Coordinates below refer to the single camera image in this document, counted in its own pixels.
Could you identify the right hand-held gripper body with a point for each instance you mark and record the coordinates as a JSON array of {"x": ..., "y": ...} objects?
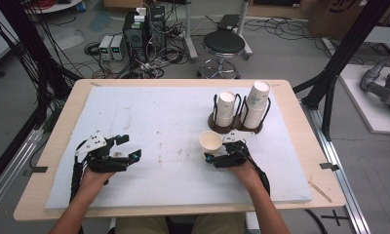
[{"x": 233, "y": 159}]

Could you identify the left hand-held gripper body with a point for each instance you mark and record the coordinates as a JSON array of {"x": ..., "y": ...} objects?
[{"x": 102, "y": 164}]

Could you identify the single white paper cup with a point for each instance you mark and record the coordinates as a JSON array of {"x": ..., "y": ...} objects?
[{"x": 211, "y": 140}]

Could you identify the short stack of paper cups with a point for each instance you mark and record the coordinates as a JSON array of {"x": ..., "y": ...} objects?
[{"x": 225, "y": 109}]

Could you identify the person's left hand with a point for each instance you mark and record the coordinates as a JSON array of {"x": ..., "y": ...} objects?
[{"x": 97, "y": 182}]

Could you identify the person's right hand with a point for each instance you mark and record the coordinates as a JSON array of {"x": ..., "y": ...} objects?
[{"x": 246, "y": 177}]

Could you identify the white foam mat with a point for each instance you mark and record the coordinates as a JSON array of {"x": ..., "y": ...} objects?
[{"x": 170, "y": 169}]

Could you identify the tall stack of paper cups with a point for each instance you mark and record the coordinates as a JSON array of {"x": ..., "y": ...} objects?
[{"x": 256, "y": 104}]

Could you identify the black tape piece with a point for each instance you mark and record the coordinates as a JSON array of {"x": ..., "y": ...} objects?
[
  {"x": 38, "y": 169},
  {"x": 329, "y": 166}
]

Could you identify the white table leg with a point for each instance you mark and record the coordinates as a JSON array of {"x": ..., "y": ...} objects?
[{"x": 252, "y": 226}]

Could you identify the person's khaki trousers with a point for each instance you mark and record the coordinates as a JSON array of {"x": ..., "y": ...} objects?
[{"x": 134, "y": 226}]

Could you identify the grey power supply unit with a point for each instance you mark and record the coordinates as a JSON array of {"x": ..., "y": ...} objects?
[
  {"x": 105, "y": 48},
  {"x": 117, "y": 48}
]

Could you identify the thin wooden stick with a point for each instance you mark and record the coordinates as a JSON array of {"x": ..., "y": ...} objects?
[{"x": 319, "y": 191}]

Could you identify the black round stool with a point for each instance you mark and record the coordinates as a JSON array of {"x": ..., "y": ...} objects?
[{"x": 224, "y": 42}]

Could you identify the black computer tower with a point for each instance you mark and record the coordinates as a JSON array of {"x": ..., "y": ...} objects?
[{"x": 134, "y": 35}]

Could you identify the white stand leg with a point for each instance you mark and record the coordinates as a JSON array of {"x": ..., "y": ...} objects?
[
  {"x": 189, "y": 35},
  {"x": 245, "y": 32}
]

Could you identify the flat black device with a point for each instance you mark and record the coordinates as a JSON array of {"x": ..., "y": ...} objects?
[{"x": 228, "y": 22}]

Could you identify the white platform board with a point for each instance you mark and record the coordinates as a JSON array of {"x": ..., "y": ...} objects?
[{"x": 362, "y": 107}]

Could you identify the cardboard box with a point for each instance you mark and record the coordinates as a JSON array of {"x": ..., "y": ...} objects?
[{"x": 332, "y": 19}]

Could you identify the aluminium rail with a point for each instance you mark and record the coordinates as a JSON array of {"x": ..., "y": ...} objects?
[
  {"x": 349, "y": 195},
  {"x": 11, "y": 175}
]

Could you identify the black metal frame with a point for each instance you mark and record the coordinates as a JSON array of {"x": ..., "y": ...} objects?
[
  {"x": 37, "y": 65},
  {"x": 345, "y": 48}
]

